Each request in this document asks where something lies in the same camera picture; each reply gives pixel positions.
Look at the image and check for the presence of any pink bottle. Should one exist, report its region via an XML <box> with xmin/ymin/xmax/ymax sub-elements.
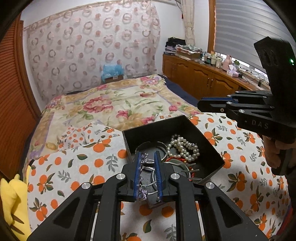
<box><xmin>222</xmin><ymin>55</ymin><xmax>232</xmax><ymax>71</ymax></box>

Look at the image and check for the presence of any circle patterned lace curtain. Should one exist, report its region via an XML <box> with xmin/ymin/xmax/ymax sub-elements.
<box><xmin>25</xmin><ymin>1</ymin><xmax>161</xmax><ymax>102</ymax></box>

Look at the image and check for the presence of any red string bracelet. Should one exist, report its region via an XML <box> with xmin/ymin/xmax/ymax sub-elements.
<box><xmin>165</xmin><ymin>157</ymin><xmax>200</xmax><ymax>179</ymax></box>

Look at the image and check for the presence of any silver bangle bracelet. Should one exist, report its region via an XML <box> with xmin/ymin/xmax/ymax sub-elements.
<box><xmin>134</xmin><ymin>141</ymin><xmax>168</xmax><ymax>163</ymax></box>

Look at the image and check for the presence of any yellow plush toy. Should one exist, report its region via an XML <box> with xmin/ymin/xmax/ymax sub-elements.
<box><xmin>1</xmin><ymin>174</ymin><xmax>31</xmax><ymax>240</ymax></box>

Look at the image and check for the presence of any pearl bead necklace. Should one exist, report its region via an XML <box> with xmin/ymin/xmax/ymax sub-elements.
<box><xmin>166</xmin><ymin>134</ymin><xmax>200</xmax><ymax>163</ymax></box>

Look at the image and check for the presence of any person's right hand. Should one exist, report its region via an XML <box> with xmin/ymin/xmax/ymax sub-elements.
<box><xmin>262</xmin><ymin>136</ymin><xmax>296</xmax><ymax>168</ymax></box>

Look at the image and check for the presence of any wooden louvered door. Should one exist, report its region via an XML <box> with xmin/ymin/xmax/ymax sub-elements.
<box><xmin>1</xmin><ymin>16</ymin><xmax>41</xmax><ymax>180</ymax></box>

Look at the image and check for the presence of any beige tied drape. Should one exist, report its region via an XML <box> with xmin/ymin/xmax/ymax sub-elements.
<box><xmin>181</xmin><ymin>0</ymin><xmax>195</xmax><ymax>46</ymax></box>

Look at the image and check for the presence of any blue plastic bag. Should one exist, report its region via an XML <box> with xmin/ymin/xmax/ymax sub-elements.
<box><xmin>101</xmin><ymin>64</ymin><xmax>125</xmax><ymax>82</ymax></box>

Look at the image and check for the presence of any floral bed quilt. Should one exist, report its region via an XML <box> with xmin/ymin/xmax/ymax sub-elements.
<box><xmin>26</xmin><ymin>75</ymin><xmax>199</xmax><ymax>163</ymax></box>

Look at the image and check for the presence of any black open jewelry box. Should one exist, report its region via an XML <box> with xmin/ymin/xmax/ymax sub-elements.
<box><xmin>122</xmin><ymin>115</ymin><xmax>225</xmax><ymax>183</ymax></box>

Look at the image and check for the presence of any purple crystal silver bracelet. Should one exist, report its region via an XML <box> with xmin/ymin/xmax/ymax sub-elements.
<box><xmin>136</xmin><ymin>152</ymin><xmax>163</xmax><ymax>201</ymax></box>

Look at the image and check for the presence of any orange fruit print blanket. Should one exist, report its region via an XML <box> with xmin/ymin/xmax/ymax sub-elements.
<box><xmin>28</xmin><ymin>114</ymin><xmax>292</xmax><ymax>240</ymax></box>

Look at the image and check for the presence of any wooden sideboard cabinet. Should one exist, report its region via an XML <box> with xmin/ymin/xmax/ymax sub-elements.
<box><xmin>163</xmin><ymin>54</ymin><xmax>268</xmax><ymax>99</ymax></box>

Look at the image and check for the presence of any stack of folded clothes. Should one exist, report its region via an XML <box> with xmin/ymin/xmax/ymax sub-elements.
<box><xmin>164</xmin><ymin>37</ymin><xmax>203</xmax><ymax>61</ymax></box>

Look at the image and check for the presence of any grey window blind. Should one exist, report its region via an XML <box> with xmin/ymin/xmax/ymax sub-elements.
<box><xmin>214</xmin><ymin>0</ymin><xmax>295</xmax><ymax>71</ymax></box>

